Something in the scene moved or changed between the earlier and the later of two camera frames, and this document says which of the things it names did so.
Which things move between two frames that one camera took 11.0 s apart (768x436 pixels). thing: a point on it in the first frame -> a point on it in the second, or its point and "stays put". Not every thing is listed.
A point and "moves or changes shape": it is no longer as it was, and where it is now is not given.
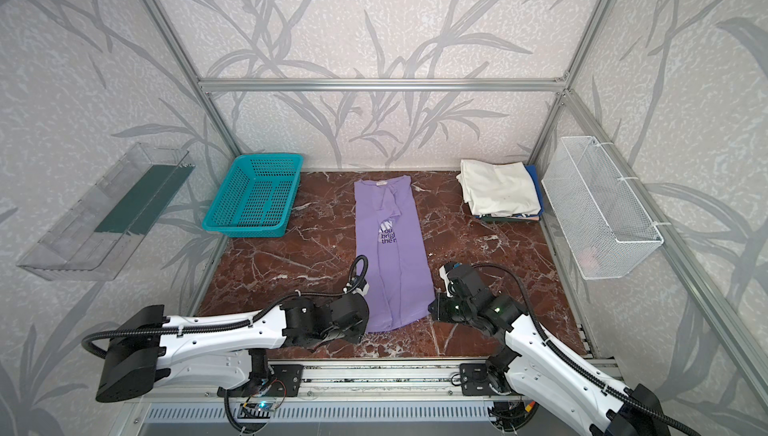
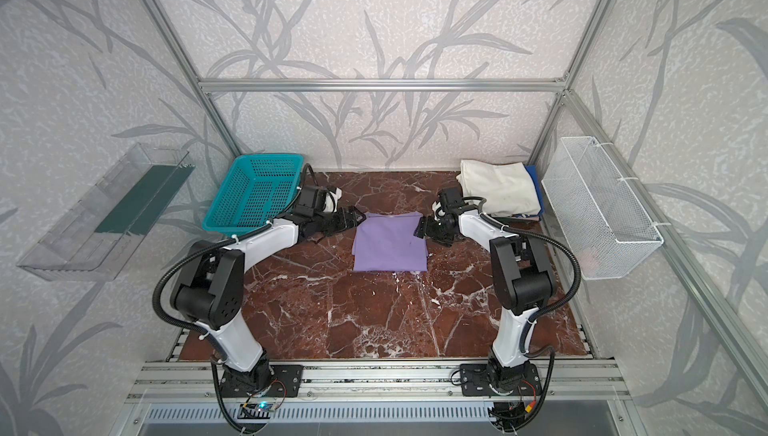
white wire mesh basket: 604,224 stays put
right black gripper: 444,307 -> 439,229
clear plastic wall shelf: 96,239 stays put
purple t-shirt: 398,282 moves or changes shape
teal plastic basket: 257,197 stays put
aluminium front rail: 350,378 stays put
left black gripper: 358,314 -> 335,221
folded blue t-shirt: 533,172 stays put
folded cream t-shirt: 499,188 stays put
